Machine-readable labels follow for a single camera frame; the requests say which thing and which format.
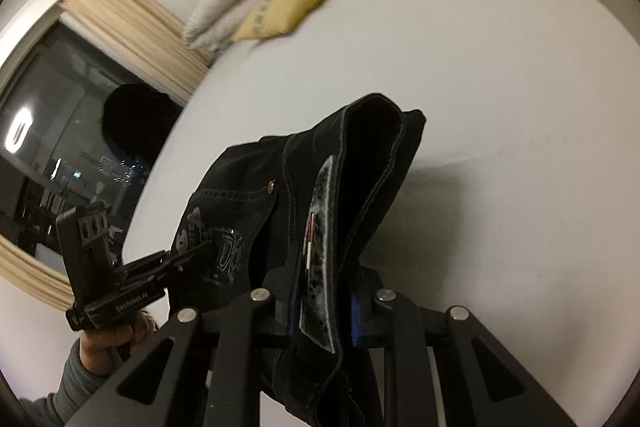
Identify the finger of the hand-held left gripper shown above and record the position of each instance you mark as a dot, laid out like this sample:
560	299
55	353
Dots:
155	264

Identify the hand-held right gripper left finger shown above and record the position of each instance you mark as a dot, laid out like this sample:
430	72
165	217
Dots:
280	307

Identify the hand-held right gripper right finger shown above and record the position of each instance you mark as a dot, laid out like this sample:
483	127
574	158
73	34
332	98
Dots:
356	322

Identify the black pants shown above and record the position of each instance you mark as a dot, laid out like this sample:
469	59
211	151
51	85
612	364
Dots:
350	147

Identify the person's left forearm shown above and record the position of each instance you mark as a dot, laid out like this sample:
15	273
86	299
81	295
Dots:
70	392

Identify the person's left hand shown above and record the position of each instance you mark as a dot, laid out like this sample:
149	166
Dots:
100	347

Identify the dark window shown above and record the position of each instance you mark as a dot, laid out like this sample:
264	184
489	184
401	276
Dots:
50	187

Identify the white bed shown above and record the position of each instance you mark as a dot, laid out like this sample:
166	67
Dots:
450	82

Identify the yellow cushion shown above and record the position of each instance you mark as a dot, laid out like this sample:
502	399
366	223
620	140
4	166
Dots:
290	2

